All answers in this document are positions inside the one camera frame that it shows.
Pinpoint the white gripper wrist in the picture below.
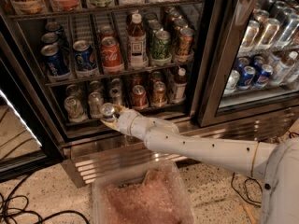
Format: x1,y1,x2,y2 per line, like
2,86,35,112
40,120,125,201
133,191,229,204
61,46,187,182
102,105,156,141

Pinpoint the blue silver redbull can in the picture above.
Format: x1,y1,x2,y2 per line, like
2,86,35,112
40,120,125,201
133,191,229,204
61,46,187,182
100,103,119,122

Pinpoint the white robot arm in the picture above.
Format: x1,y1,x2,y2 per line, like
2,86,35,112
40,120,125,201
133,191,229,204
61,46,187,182
100,103,299,224

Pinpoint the silver white can bottom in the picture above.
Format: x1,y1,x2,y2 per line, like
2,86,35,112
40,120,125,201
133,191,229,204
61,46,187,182
88,91,104,118

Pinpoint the red orange can bottom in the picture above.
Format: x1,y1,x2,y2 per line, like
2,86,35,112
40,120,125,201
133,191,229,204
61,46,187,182
132,85,149,109

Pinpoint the rear redbull can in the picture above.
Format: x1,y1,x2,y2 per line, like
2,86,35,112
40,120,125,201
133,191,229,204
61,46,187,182
109,78,123,105

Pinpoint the pale green can bottom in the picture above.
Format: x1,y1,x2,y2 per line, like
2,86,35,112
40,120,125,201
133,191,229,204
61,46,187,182
64,96,88,122

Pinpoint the gold orange can bottom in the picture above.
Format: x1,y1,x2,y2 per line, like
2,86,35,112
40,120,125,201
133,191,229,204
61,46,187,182
151,81,167,107

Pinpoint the red coca-cola can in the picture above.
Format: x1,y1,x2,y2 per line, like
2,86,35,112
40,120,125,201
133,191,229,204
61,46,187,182
100,37,124,74

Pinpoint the blue pepsi can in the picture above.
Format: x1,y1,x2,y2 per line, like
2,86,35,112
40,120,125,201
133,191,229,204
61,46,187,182
41,45,71,81
73,40,98,77

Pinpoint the small tea bottle bottom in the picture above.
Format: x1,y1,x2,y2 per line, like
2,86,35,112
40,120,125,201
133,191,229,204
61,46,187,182
168,68,187,104

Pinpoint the green can front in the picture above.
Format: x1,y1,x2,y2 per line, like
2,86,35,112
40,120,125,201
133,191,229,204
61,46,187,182
151,31,171,66

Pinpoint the front blue pepsi can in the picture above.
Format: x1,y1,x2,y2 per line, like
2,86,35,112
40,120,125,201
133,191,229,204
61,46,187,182
41,45,71,81

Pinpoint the gold can front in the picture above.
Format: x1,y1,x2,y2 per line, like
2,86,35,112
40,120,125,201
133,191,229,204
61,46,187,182
174,28,194,62

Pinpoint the stainless steel fridge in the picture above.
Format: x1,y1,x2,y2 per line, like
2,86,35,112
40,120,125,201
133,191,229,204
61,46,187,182
0,0,291,186

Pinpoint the glass fridge door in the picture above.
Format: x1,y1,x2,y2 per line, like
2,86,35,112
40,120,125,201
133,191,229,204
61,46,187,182
198,0,299,127

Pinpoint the brown tea bottle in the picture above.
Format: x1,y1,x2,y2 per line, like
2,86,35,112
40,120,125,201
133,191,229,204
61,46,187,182
127,13,148,69

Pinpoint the clear plastic bin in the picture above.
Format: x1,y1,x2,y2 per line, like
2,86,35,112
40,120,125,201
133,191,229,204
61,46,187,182
93,161,195,224

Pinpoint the black power adapter cable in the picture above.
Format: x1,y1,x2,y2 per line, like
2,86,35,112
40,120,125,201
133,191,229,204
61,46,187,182
230,172,264,207

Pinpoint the black cable left floor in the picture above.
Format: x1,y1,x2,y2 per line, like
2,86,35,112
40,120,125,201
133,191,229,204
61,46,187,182
0,175,91,224

